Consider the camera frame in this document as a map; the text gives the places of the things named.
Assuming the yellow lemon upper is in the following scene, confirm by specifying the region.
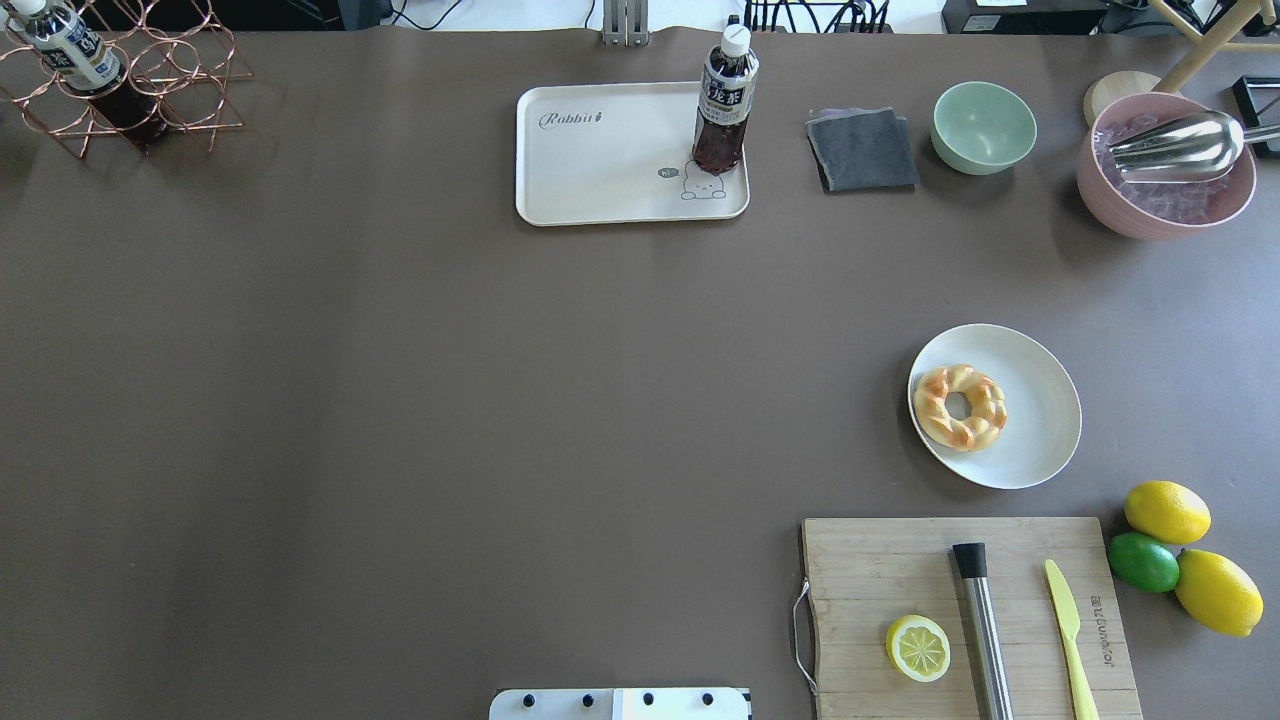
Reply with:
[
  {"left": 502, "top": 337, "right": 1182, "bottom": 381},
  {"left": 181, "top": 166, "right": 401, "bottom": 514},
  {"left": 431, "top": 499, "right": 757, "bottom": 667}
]
[{"left": 1124, "top": 480, "right": 1212, "bottom": 544}]

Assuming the round wooden stand base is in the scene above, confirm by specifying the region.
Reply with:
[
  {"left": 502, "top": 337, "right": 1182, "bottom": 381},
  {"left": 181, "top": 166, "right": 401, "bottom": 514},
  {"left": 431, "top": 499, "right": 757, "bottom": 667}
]
[{"left": 1083, "top": 70, "right": 1162, "bottom": 126}]

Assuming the pink ice bowl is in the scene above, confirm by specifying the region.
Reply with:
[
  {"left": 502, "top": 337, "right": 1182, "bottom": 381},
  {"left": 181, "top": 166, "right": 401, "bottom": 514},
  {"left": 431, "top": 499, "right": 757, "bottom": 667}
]
[{"left": 1076, "top": 92, "right": 1257, "bottom": 240}]

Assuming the yellow plastic knife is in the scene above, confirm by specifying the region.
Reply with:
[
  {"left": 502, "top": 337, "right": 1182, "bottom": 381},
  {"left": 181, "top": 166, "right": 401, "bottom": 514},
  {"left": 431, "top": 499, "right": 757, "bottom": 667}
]
[{"left": 1044, "top": 559, "right": 1101, "bottom": 719}]

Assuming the tea bottle on tray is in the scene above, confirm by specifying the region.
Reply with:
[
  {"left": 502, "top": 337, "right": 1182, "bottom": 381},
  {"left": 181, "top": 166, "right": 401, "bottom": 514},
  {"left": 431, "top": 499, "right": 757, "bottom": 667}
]
[{"left": 691, "top": 20, "right": 760, "bottom": 176}]

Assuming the tea bottle in rack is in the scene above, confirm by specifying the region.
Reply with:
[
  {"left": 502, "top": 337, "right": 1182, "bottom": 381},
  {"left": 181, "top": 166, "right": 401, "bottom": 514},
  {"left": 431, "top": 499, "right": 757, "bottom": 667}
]
[{"left": 5, "top": 1, "right": 170, "bottom": 149}]

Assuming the yellow lemon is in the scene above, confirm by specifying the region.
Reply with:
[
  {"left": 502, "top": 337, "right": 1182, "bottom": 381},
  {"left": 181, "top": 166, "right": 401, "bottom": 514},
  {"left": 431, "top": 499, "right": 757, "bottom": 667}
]
[
  {"left": 1124, "top": 480, "right": 1212, "bottom": 544},
  {"left": 1174, "top": 550, "right": 1265, "bottom": 637}
]

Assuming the yellow lemon lower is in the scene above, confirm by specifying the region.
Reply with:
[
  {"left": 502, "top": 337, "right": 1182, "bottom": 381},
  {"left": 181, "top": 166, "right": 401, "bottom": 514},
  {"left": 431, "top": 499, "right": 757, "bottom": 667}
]
[{"left": 1174, "top": 550, "right": 1265, "bottom": 637}]

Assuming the white round plate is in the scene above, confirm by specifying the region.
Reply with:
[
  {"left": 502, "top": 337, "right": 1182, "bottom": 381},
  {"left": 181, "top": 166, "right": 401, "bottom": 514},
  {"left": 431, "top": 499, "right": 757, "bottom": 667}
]
[{"left": 908, "top": 323, "right": 1082, "bottom": 489}]

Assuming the wooden cutting board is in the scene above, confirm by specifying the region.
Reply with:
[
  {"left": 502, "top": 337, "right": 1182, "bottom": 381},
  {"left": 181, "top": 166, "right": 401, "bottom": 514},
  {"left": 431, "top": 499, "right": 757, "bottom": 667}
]
[{"left": 803, "top": 518, "right": 1143, "bottom": 719}]

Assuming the half lemon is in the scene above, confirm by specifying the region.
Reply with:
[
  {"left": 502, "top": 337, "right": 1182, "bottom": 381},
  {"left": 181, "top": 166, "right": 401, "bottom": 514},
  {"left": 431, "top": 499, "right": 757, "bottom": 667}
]
[{"left": 884, "top": 614, "right": 951, "bottom": 683}]

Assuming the stainless steel muddler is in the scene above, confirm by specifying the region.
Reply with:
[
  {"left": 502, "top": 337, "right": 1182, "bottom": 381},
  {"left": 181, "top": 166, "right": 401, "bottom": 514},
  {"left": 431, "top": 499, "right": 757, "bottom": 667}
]
[{"left": 951, "top": 542, "right": 1015, "bottom": 719}]

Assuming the copper wire bottle rack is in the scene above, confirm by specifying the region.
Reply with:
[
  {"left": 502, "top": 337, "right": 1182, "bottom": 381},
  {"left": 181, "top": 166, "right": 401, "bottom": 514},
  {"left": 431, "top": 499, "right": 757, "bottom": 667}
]
[{"left": 3, "top": 1, "right": 252, "bottom": 158}]

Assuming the green lime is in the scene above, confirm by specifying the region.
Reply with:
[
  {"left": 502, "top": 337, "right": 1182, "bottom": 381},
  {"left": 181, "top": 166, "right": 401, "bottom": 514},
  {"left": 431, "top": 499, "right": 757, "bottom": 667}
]
[{"left": 1106, "top": 530, "right": 1181, "bottom": 594}]

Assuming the braided glazed donut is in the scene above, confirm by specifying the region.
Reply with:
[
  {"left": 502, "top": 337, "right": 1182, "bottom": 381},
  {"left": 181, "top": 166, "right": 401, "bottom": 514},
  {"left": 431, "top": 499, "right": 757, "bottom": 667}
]
[{"left": 911, "top": 364, "right": 1009, "bottom": 452}]

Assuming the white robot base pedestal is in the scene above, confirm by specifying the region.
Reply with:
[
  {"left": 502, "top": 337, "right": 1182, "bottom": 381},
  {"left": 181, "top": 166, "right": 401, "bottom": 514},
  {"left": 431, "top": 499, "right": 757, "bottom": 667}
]
[{"left": 488, "top": 685, "right": 753, "bottom": 719}]

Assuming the green bowl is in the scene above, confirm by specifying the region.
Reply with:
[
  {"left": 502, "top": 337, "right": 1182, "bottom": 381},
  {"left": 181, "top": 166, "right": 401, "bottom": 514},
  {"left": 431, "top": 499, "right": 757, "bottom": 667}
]
[{"left": 931, "top": 81, "right": 1038, "bottom": 176}]

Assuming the grey folded cloth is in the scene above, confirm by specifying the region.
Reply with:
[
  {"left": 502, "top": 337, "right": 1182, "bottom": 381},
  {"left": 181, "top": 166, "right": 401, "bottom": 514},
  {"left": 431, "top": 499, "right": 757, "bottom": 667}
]
[{"left": 805, "top": 108, "right": 919, "bottom": 192}]

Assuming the cream rabbit tray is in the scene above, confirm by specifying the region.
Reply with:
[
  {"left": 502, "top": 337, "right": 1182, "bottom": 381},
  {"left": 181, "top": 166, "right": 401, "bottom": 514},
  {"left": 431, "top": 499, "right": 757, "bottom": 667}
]
[{"left": 515, "top": 81, "right": 750, "bottom": 225}]

